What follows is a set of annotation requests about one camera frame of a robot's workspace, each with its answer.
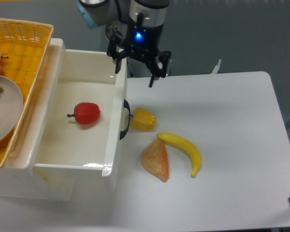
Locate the grey plate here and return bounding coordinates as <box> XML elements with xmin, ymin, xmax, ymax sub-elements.
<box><xmin>0</xmin><ymin>75</ymin><xmax>23</xmax><ymax>141</ymax></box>

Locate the yellow woven basket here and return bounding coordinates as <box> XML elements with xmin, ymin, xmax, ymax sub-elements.
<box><xmin>0</xmin><ymin>18</ymin><xmax>54</xmax><ymax>167</ymax></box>

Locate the red toy bell pepper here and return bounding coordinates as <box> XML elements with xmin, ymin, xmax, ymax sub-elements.
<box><xmin>67</xmin><ymin>102</ymin><xmax>101</xmax><ymax>125</ymax></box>

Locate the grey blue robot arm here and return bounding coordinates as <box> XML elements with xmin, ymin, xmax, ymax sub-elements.
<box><xmin>76</xmin><ymin>0</ymin><xmax>172</xmax><ymax>87</ymax></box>

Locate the white metal frame bracket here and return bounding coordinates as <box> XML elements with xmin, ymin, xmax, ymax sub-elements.
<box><xmin>210</xmin><ymin>59</ymin><xmax>222</xmax><ymax>74</ymax></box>

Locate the orange toy bread slice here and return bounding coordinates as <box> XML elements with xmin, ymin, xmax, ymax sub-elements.
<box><xmin>141</xmin><ymin>140</ymin><xmax>169</xmax><ymax>182</ymax></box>

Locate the yellow toy bell pepper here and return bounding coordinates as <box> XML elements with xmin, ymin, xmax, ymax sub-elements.
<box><xmin>129</xmin><ymin>107</ymin><xmax>157</xmax><ymax>131</ymax></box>

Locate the yellow toy banana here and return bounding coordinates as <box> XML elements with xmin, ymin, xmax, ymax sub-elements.
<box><xmin>156</xmin><ymin>132</ymin><xmax>203</xmax><ymax>178</ymax></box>

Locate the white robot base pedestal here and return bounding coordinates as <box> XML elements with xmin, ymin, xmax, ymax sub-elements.
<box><xmin>105</xmin><ymin>20</ymin><xmax>170</xmax><ymax>78</ymax></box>

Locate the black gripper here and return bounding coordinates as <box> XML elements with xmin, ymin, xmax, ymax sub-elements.
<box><xmin>107</xmin><ymin>14</ymin><xmax>172</xmax><ymax>87</ymax></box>

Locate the white drawer cabinet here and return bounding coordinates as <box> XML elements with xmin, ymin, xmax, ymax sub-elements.
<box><xmin>0</xmin><ymin>38</ymin><xmax>74</xmax><ymax>201</ymax></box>

